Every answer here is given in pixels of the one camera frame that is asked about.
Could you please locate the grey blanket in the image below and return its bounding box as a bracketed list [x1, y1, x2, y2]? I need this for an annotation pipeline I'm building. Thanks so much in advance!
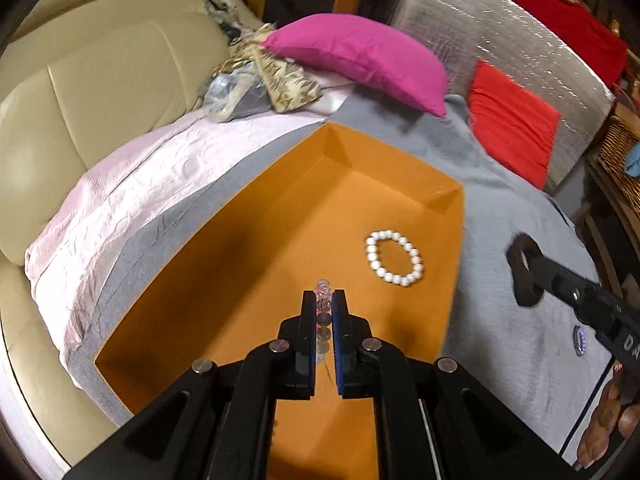
[65, 92, 617, 466]

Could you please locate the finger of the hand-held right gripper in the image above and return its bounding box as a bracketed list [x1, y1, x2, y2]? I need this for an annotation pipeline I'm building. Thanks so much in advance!
[520, 240, 598, 311]

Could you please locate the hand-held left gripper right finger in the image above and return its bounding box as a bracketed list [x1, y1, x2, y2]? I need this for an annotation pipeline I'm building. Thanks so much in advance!
[332, 289, 576, 480]

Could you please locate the wooden shelf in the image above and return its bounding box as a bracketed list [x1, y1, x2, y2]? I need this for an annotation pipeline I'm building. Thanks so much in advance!
[575, 150, 640, 306]

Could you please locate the person's right hand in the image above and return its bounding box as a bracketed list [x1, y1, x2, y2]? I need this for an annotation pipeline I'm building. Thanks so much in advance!
[575, 365, 640, 471]

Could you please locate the silver insulation mat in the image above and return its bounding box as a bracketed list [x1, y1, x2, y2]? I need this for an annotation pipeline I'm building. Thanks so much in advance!
[390, 0, 617, 188]

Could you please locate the wicker basket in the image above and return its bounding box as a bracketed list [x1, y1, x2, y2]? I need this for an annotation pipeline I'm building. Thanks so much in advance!
[597, 115, 640, 192]

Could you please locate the clear plastic bag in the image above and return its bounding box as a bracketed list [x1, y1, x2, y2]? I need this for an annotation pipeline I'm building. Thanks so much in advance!
[202, 72, 275, 124]

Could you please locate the camouflage cloth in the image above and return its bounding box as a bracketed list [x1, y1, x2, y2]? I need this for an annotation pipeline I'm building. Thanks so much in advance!
[190, 0, 247, 44]

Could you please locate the pink bead bracelet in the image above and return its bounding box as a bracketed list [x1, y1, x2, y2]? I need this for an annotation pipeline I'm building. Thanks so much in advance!
[312, 277, 335, 361]

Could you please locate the gold patterned cloth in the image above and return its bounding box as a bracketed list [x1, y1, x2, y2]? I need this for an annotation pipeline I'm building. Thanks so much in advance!
[210, 22, 326, 114]

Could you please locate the orange box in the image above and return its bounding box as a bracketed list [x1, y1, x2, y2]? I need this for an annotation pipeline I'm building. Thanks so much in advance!
[94, 121, 467, 480]

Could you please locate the pale pink sheet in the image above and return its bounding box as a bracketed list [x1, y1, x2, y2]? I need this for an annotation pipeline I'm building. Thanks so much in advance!
[25, 72, 356, 366]

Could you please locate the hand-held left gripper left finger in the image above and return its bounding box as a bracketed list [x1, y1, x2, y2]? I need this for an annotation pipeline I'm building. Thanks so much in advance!
[64, 290, 317, 480]

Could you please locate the red pillow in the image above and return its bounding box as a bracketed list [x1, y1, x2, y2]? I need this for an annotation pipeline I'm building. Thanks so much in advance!
[467, 60, 561, 192]

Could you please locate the beige leather sofa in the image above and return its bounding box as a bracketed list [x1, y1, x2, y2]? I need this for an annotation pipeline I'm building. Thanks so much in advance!
[0, 0, 268, 471]

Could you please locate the magenta pillow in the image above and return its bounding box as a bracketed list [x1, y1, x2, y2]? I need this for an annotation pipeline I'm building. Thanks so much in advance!
[262, 12, 449, 119]

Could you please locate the white pearl bracelet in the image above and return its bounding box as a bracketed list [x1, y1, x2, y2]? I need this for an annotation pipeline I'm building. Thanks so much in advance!
[365, 230, 426, 288]

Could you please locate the red cloth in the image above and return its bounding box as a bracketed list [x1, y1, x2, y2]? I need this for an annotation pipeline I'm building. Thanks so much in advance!
[465, 0, 629, 87]

